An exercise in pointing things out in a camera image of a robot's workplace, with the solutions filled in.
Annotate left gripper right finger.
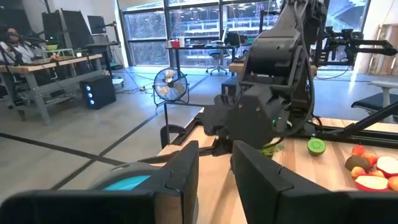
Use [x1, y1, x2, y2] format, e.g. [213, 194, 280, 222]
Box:
[231, 139, 398, 224]

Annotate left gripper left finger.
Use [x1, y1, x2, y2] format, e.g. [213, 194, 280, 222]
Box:
[0, 140, 200, 224]

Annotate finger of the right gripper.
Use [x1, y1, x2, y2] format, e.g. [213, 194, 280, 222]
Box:
[201, 105, 223, 138]
[216, 93, 239, 138]

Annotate blue collapsible bowl grey rim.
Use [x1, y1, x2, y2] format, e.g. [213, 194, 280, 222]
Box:
[89, 161, 170, 192]

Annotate green toy kiwi half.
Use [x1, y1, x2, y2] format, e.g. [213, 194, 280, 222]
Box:
[307, 137, 328, 157]

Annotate yellow orange toy fruit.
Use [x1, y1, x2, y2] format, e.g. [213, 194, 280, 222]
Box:
[387, 175, 398, 192]

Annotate black office chair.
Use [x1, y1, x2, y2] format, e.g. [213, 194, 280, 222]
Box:
[205, 32, 231, 77]

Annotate black floor fan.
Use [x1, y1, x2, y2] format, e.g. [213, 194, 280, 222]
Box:
[152, 67, 190, 107]

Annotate red orange toy peach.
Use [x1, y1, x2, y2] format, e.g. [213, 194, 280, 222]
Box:
[351, 166, 368, 180]
[362, 152, 379, 166]
[366, 169, 386, 179]
[351, 144, 366, 157]

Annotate wooden cutting board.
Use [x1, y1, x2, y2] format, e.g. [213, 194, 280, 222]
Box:
[157, 136, 249, 224]

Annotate brown toy kiwi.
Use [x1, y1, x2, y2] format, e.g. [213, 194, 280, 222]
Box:
[344, 155, 372, 174]

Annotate long black desk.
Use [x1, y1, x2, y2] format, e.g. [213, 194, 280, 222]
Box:
[165, 44, 240, 78]

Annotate black computer tower blue lights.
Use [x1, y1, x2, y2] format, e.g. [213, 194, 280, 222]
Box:
[79, 75, 117, 111]

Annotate white grey office chair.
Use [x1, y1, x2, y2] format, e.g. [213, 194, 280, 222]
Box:
[350, 80, 398, 124]

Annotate wooden workbench grey legs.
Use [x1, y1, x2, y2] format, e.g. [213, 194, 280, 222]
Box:
[0, 54, 104, 127]

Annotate black monitor panels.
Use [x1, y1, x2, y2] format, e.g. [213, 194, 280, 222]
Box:
[41, 8, 108, 49]

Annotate person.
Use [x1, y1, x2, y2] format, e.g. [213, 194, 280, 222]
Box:
[0, 27, 43, 65]

